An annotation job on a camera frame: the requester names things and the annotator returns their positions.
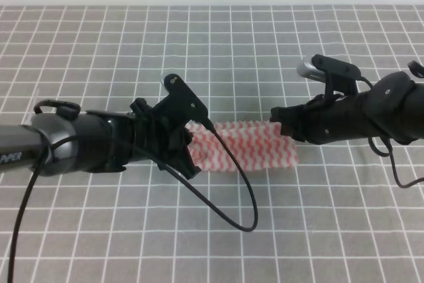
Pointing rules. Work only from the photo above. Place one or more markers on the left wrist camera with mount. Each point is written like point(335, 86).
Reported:
point(181, 105)

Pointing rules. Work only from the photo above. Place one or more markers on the grey checked tablecloth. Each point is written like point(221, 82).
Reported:
point(337, 217)

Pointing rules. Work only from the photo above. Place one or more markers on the pink white wavy towel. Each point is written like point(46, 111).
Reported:
point(256, 145)

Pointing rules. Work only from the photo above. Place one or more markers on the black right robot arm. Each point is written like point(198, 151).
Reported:
point(391, 108)

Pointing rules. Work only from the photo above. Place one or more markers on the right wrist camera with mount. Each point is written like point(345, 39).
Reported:
point(337, 75)

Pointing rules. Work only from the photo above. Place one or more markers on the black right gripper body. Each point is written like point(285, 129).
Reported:
point(307, 121)

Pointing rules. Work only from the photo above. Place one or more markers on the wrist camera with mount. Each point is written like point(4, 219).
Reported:
point(181, 105)
point(337, 75)

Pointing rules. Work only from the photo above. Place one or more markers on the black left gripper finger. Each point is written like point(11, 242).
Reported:
point(182, 162)
point(186, 137)

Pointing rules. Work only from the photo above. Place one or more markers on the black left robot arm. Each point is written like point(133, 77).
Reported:
point(64, 140)

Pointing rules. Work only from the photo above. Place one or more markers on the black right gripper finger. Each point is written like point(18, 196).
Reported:
point(290, 132)
point(284, 115)

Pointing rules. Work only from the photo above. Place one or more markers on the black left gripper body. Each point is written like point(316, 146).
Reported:
point(155, 133)

